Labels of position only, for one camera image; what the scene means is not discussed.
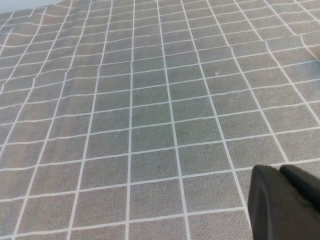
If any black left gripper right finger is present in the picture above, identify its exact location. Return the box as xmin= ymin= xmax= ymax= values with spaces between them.
xmin=279 ymin=164 xmax=320 ymax=212

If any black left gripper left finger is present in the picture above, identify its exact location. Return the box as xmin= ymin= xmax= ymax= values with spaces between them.
xmin=246 ymin=164 xmax=320 ymax=240

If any grey white-checked tablecloth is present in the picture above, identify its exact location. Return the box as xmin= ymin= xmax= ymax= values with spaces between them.
xmin=0 ymin=0 xmax=320 ymax=240

